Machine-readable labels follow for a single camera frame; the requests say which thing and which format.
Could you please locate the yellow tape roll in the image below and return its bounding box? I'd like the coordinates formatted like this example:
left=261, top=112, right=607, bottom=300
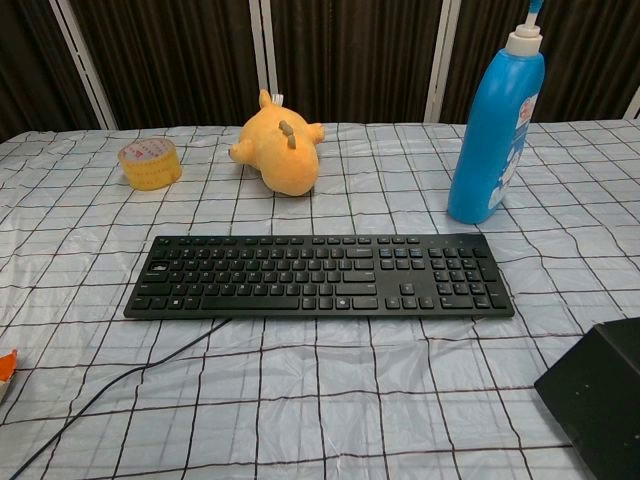
left=117, top=139, right=183, bottom=192

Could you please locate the black keyboard cable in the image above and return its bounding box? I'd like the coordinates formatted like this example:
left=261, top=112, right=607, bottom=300
left=8, top=318, right=229, bottom=480

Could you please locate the white checked tablecloth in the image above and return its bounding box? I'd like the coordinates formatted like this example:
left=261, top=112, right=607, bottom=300
left=0, top=117, right=640, bottom=480

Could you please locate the dark brown curtain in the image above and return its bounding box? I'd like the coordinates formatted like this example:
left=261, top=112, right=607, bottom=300
left=0, top=0, right=640, bottom=144

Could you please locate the yellow plush toy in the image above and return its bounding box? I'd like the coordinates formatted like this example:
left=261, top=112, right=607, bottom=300
left=228, top=88, right=326, bottom=198

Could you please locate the black computer keyboard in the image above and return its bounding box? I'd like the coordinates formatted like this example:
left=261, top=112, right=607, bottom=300
left=123, top=233, right=516, bottom=321

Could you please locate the blue pump bottle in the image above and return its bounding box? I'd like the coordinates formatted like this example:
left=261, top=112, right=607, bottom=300
left=446, top=0, right=547, bottom=225

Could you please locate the black box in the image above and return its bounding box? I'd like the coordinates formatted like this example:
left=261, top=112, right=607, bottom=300
left=533, top=322, right=640, bottom=480

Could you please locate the orange snack packet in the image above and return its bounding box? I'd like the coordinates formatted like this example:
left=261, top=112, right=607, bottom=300
left=0, top=348, right=19, bottom=404

